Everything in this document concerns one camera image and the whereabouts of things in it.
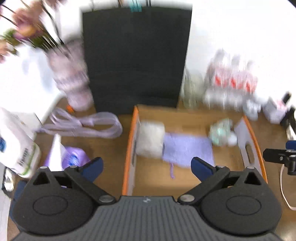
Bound right water bottle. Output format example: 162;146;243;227
239;61;258;105

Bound orange cardboard box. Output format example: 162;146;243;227
122;105;266;197

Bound purple tissue pack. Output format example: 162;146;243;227
43;134;90;171

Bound purple patterned vase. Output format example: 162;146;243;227
47;38;93;111

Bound white detergent jug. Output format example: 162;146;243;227
1;108;41;179

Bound white astronaut speaker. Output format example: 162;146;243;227
242;97;261;121

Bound water bottle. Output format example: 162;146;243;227
203;50;225;108
239;61;258;105
224;56;241;111

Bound left water bottle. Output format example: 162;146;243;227
203;50;225;108

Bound white cable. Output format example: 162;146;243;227
279;164;296;211

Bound floral tin box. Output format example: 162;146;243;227
263;98;288;124

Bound iridescent plastic wrapper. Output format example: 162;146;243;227
208;118;238;147

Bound clear glass cup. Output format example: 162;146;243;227
181;67;205;109

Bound black paper bag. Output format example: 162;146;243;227
82;6;192;115

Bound dried pink flowers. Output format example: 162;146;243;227
1;1;65;63

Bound black device at right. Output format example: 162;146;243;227
280;92;295;141

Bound lilac knitted cloth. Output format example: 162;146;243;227
162;133;215;178

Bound middle water bottle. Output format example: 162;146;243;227
224;56;241;111

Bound white crumpled tissue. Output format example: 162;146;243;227
135;121;166;159

